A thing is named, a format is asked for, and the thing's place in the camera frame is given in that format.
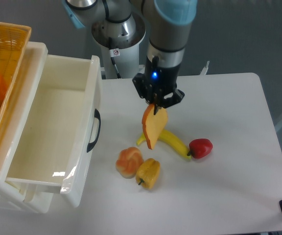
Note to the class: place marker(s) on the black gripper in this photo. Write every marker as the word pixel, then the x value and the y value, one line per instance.
pixel 158 84

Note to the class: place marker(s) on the toy bread slice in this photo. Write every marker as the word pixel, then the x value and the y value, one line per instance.
pixel 153 124

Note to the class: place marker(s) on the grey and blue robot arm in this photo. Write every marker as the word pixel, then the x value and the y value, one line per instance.
pixel 164 25

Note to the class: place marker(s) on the toy knotted bread roll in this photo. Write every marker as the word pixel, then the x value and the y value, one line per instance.
pixel 129 161

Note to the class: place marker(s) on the open upper white drawer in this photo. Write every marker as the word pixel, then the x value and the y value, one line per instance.
pixel 51 156

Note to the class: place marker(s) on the white drawer cabinet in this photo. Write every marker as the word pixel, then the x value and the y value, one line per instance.
pixel 28 78

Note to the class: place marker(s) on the yellow toy banana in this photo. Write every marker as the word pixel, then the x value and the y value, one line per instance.
pixel 174 142

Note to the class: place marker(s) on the red toy bell pepper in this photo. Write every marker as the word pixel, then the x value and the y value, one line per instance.
pixel 200 148

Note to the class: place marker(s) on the yellow toy bell pepper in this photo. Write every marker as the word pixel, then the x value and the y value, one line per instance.
pixel 148 173

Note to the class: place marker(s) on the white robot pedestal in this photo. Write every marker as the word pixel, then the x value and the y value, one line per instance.
pixel 121 61

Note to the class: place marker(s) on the black drawer handle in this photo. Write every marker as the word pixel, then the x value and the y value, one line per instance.
pixel 95 131

